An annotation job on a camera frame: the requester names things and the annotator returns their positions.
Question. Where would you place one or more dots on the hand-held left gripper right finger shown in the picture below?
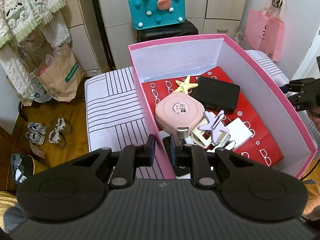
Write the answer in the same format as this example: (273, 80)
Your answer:
(173, 152)

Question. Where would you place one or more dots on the cream fleece pajamas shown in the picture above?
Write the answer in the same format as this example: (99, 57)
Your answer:
(22, 7)

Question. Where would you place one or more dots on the brown paper bag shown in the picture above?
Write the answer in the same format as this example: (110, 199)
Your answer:
(61, 77)

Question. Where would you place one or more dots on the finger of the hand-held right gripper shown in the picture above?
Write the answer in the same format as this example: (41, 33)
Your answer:
(300, 83)

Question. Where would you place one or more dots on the black suitcase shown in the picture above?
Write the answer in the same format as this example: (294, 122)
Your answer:
(170, 33)

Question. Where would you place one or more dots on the pair of grey shoes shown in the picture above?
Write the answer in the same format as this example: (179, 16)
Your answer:
(57, 138)

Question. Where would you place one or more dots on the beige wardrobe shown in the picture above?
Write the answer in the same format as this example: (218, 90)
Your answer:
(120, 17)

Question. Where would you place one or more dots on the teal felt handbag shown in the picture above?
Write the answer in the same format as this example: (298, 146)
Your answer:
(152, 10)

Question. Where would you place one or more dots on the purple star hair clip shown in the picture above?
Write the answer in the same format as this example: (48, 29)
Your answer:
(213, 127)

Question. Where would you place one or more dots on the yellow starfish clip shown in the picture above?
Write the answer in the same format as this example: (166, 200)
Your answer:
(185, 85)

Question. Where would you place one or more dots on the pink rounded case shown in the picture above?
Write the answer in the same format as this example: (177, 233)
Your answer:
(177, 110)

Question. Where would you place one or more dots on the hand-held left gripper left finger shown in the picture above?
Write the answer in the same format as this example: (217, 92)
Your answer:
(152, 150)

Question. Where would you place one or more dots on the green print plastic bag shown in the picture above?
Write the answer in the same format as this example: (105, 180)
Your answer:
(40, 92)

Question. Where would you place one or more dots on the pink shopping bag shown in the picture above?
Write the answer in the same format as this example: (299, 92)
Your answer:
(265, 30)

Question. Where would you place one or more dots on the red printed bag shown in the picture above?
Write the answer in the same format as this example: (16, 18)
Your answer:
(252, 140)

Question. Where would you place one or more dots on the black rectangular box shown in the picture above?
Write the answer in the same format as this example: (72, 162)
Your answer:
(215, 93)

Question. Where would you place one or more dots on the brown fuzzy slipper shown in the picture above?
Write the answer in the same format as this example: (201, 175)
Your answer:
(61, 125)

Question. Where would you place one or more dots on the yellow bin with dark bag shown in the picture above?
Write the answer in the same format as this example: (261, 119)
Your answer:
(23, 167)

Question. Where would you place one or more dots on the pink cardboard box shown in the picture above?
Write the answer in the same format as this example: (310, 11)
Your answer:
(255, 80)

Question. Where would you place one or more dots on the white cube charger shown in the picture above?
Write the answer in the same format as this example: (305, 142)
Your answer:
(241, 132)

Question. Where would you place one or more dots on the white black-top pocket device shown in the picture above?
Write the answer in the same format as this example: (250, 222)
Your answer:
(182, 172)

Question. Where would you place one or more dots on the person's right hand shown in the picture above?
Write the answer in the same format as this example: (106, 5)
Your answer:
(314, 118)

